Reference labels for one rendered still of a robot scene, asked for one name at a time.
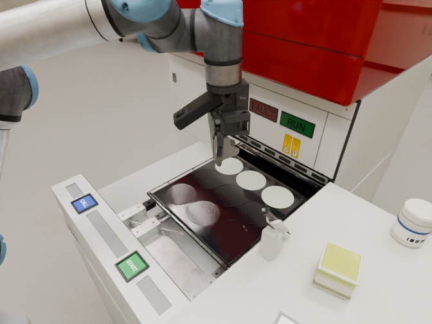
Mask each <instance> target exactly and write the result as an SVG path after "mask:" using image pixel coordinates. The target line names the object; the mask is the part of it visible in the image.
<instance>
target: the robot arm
mask: <svg viewBox="0 0 432 324"><path fill-rule="evenodd" d="M243 27H244V23H243V2H242V0H201V6H200V8H180V7H179V5H178V3H177V1H176V0H41V1H37V2H34V3H30V4H27V5H24V6H20V7H17V8H14V9H11V10H7V11H5V12H1V13H0V182H1V176H2V172H3V165H4V162H5V156H6V150H7V145H8V139H9V135H10V129H11V128H12V127H13V126H14V125H17V124H18V123H20V122H21V116H22V113H23V111H25V110H27V109H29V108H30V107H31V106H33V105H34V104H35V102H36V101H37V98H38V95H39V85H38V81H37V78H36V76H35V75H34V74H33V72H32V70H31V69H30V68H29V67H28V66H27V64H29V63H32V62H36V61H39V60H43V59H47V58H50V57H54V56H57V55H61V54H65V53H69V52H72V51H76V50H80V49H83V48H87V47H90V46H94V45H97V44H101V43H104V42H109V41H113V40H115V39H120V38H122V37H127V36H130V35H134V34H136V35H137V38H138V42H139V43H140V46H141V47H142V48H143V49H144V50H145V51H148V52H156V53H195V52H203V53H204V74H205V81H206V89H207V92H205V93H204V94H202V95H201V96H199V97H198V98H196V99H195V100H193V101H192V102H190V103H189V104H187V105H186V106H184V107H183V108H182V109H180V110H178V111H177V112H175V113H174V114H173V118H174V125H175V126H176V127H177V128H178V129H179V130H180V131H181V130H183V129H184V128H185V127H187V126H189V125H190V124H191V123H193V122H194V121H196V120H198V119H199V118H201V117H202V116H204V115H205V114H207V113H208V124H209V127H210V139H211V149H212V153H213V160H214V162H215V164H216V165H217V166H218V167H220V166H221V165H222V161H223V160H225V159H228V158H231V157H233V156H236V155H237V154H238V153H239V152H240V150H239V148H238V147H235V140H234V139H230V138H229V137H227V136H230V135H231V136H237V135H239V136H245V135H249V132H250V117H251V113H250V112H249V111H248V103H249V83H248V82H246V79H245V78H242V34H243Z"/></svg>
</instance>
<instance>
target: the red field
mask: <svg viewBox="0 0 432 324"><path fill-rule="evenodd" d="M250 111H253V112H255V113H258V114H260V115H262V116H265V117H266V118H269V119H271V120H273V121H276V112H277V110H276V109H273V108H271V107H268V106H266V105H264V104H261V103H259V102H256V101H254V100H252V99H251V101H250Z"/></svg>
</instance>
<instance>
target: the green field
mask: <svg viewBox="0 0 432 324"><path fill-rule="evenodd" d="M280 124H282V125H285V126H286V127H289V128H291V129H294V130H296V131H298V132H300V133H302V134H304V135H307V136H309V137H311V135H312V130H313V125H311V124H309V123H307V122H305V121H302V120H299V119H297V118H295V117H293V116H290V115H288V114H285V113H282V118H281V123H280Z"/></svg>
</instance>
